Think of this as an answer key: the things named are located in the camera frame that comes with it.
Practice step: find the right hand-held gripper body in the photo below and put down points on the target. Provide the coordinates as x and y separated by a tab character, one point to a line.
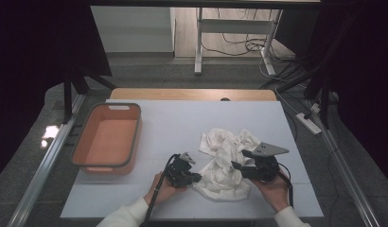
261	167

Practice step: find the white power strip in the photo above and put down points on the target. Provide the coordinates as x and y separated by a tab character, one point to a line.
308	123

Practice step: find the wooden table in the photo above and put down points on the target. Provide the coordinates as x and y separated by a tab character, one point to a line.
182	94

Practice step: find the white baby garment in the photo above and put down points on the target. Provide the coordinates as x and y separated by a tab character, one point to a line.
223	170

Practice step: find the person's right hand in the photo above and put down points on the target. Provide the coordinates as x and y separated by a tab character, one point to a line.
274	192

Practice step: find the person's left hand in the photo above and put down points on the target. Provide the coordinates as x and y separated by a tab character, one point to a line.
165	192

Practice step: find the orange basket with grey rim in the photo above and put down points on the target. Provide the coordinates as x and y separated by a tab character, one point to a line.
110	138

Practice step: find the white table cover board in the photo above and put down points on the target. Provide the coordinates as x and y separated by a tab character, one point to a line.
182	119

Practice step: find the black stand legs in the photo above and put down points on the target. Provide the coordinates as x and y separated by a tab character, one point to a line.
324	107
67	101

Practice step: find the white cabinet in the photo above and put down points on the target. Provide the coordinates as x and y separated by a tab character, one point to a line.
132	28

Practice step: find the white desk frame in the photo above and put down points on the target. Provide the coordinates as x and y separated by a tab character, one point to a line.
233	26

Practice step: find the small white plug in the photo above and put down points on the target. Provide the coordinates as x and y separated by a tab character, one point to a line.
315	108

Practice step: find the aluminium rail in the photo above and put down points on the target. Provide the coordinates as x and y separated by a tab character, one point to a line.
349	179
40	176

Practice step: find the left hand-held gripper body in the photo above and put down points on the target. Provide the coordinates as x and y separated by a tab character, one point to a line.
179	171

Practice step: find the dark curtain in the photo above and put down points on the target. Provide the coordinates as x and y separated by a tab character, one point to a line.
365	63
31	47

